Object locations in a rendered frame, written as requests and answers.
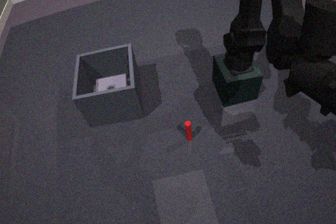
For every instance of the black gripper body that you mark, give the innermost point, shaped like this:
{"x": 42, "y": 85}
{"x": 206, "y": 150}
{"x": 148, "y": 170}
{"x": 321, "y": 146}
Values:
{"x": 326, "y": 96}

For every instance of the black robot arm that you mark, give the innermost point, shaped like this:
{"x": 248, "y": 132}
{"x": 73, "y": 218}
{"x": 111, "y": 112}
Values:
{"x": 300, "y": 42}

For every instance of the red peg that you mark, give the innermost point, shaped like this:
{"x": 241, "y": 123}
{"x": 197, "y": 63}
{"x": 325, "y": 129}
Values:
{"x": 188, "y": 130}

